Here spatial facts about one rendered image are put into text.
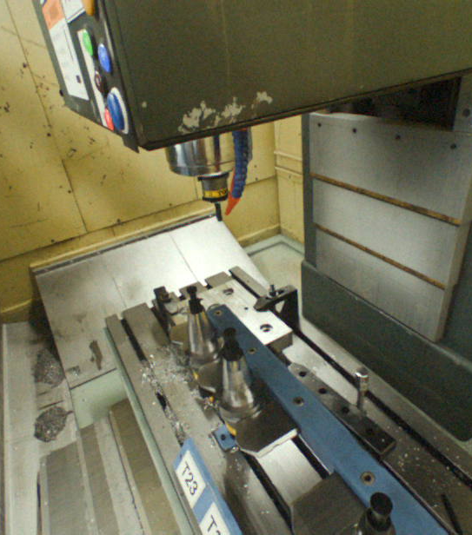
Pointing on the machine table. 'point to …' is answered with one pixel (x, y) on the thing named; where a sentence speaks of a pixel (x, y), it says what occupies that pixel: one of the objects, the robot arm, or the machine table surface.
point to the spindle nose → (205, 155)
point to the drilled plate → (276, 340)
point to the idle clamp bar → (347, 413)
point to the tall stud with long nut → (362, 386)
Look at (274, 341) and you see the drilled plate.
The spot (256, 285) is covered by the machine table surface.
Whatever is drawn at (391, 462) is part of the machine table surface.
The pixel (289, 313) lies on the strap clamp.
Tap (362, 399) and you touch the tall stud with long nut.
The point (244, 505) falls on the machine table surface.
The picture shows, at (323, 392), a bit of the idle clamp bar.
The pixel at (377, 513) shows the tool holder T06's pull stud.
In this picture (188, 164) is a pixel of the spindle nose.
